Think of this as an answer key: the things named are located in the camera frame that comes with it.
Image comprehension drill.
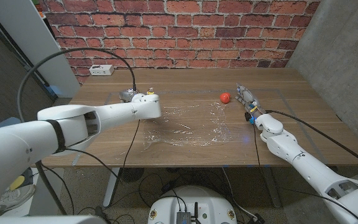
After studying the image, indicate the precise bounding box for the printed brick wall backdrop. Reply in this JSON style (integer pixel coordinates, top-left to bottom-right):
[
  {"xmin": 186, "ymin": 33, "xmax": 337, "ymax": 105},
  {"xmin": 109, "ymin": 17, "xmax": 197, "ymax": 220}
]
[{"xmin": 39, "ymin": 0, "xmax": 321, "ymax": 84}]

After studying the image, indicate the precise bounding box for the red ball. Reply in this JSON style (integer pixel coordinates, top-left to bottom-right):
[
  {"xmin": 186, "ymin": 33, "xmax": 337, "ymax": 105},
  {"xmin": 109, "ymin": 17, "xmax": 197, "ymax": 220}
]
[{"xmin": 219, "ymin": 91, "xmax": 232, "ymax": 105}]

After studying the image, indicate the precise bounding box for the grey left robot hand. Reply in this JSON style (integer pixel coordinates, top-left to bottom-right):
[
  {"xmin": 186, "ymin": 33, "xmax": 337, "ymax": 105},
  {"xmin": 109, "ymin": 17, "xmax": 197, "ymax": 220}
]
[{"xmin": 119, "ymin": 88, "xmax": 139, "ymax": 103}]

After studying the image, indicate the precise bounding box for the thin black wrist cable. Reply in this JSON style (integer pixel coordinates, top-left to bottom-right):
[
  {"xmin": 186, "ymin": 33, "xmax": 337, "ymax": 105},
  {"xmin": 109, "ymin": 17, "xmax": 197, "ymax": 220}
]
[
  {"xmin": 122, "ymin": 119, "xmax": 141, "ymax": 169},
  {"xmin": 252, "ymin": 123, "xmax": 273, "ymax": 189}
]

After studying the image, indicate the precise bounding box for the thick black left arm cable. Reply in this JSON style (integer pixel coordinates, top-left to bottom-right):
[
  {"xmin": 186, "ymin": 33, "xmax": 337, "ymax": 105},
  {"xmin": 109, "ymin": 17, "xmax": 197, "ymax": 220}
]
[{"xmin": 16, "ymin": 47, "xmax": 137, "ymax": 123}]

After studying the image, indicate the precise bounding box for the white board panel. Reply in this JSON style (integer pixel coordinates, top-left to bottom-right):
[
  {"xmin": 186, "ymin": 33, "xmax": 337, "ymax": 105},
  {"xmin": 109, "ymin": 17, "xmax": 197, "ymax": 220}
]
[{"xmin": 0, "ymin": 0, "xmax": 81, "ymax": 98}]

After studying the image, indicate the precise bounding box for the black and yellow pad item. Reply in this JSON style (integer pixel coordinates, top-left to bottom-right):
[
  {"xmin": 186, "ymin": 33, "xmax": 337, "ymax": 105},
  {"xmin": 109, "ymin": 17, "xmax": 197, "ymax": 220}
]
[{"xmin": 9, "ymin": 167, "xmax": 34, "ymax": 191}]

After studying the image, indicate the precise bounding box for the grey table leg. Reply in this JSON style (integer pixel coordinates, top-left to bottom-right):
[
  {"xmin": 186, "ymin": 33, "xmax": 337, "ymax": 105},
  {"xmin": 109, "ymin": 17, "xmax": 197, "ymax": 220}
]
[{"xmin": 261, "ymin": 166, "xmax": 282, "ymax": 208}]

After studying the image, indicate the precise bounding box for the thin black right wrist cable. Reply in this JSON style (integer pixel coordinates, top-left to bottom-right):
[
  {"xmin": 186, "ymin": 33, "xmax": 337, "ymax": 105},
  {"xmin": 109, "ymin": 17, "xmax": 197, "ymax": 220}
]
[{"xmin": 252, "ymin": 123, "xmax": 273, "ymax": 189}]

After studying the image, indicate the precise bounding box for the white table leg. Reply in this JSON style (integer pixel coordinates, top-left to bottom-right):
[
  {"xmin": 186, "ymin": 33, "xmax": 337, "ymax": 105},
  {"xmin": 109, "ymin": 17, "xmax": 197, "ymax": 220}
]
[{"xmin": 103, "ymin": 167, "xmax": 121, "ymax": 208}]

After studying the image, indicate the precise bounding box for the round black floor fan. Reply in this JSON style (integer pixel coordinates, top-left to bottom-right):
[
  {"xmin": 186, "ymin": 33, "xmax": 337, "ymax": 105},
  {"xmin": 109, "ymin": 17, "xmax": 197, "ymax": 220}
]
[{"xmin": 119, "ymin": 167, "xmax": 145, "ymax": 183}]

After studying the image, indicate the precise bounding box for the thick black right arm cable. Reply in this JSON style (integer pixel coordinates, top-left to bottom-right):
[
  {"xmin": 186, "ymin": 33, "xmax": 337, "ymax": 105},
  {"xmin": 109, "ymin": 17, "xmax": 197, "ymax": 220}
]
[{"xmin": 265, "ymin": 109, "xmax": 358, "ymax": 174}]

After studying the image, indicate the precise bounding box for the blue plastic bin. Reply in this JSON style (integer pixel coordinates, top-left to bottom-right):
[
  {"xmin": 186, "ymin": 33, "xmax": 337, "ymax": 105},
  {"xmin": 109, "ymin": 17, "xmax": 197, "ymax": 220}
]
[{"xmin": 0, "ymin": 116, "xmax": 40, "ymax": 133}]

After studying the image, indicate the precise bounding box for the grey sneaker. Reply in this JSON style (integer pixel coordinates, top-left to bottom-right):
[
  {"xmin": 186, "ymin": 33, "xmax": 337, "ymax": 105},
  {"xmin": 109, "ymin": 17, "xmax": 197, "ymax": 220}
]
[{"xmin": 0, "ymin": 184, "xmax": 37, "ymax": 215}]

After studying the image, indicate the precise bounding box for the white power strip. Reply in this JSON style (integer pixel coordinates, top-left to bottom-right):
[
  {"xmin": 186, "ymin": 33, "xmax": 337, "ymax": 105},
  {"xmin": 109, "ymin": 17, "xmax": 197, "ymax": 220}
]
[{"xmin": 89, "ymin": 64, "xmax": 115, "ymax": 77}]

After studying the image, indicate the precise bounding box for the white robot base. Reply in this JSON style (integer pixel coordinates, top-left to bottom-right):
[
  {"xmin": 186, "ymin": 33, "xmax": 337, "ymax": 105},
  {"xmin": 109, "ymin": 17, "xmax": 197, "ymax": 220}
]
[{"xmin": 147, "ymin": 185, "xmax": 238, "ymax": 224}]

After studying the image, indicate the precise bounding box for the clear plastic wrap sheet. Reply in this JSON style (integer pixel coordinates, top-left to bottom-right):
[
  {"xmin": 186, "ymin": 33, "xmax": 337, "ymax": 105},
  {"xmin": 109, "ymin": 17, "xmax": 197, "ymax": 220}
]
[{"xmin": 143, "ymin": 104, "xmax": 232, "ymax": 147}]

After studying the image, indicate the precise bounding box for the grey box with antenna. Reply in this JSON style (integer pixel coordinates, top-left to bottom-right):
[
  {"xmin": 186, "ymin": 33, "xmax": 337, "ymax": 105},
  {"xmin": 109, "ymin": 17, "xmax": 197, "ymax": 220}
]
[{"xmin": 176, "ymin": 202, "xmax": 199, "ymax": 224}]

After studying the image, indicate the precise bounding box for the thin black left wrist cable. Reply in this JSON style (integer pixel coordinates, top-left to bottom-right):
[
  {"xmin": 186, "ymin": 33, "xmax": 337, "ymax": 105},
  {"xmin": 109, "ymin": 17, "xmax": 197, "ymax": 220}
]
[{"xmin": 122, "ymin": 119, "xmax": 141, "ymax": 169}]

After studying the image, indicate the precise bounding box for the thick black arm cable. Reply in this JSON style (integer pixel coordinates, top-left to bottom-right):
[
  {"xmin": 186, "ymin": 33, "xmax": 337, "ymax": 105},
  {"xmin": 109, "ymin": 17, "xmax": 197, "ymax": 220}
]
[
  {"xmin": 16, "ymin": 47, "xmax": 137, "ymax": 123},
  {"xmin": 265, "ymin": 109, "xmax": 358, "ymax": 174}
]

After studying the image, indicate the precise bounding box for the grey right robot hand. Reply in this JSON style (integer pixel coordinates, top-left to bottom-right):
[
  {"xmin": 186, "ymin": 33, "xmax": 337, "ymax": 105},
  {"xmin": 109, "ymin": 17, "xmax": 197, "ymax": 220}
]
[{"xmin": 235, "ymin": 83, "xmax": 265, "ymax": 121}]

